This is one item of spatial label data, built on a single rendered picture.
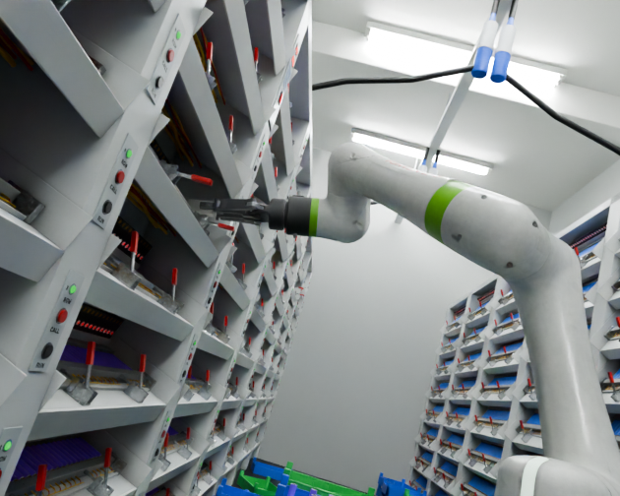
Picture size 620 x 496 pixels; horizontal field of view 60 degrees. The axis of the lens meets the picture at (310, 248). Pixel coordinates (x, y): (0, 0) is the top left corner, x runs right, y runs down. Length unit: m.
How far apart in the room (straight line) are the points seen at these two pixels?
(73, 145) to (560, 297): 0.78
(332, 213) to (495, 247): 0.46
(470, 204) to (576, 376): 0.32
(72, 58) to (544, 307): 0.79
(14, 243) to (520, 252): 0.69
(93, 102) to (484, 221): 0.58
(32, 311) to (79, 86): 0.25
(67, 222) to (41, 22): 0.23
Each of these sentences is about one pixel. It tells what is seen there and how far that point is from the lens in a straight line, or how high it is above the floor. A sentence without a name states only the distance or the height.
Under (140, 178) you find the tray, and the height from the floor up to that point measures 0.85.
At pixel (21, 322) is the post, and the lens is 0.69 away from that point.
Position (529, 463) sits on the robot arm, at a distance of 0.78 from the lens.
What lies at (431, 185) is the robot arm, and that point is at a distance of 1.00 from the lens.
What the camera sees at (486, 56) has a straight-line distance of 2.33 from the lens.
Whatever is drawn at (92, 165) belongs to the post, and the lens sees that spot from 0.71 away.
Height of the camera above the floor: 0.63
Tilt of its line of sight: 15 degrees up
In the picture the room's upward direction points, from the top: 17 degrees clockwise
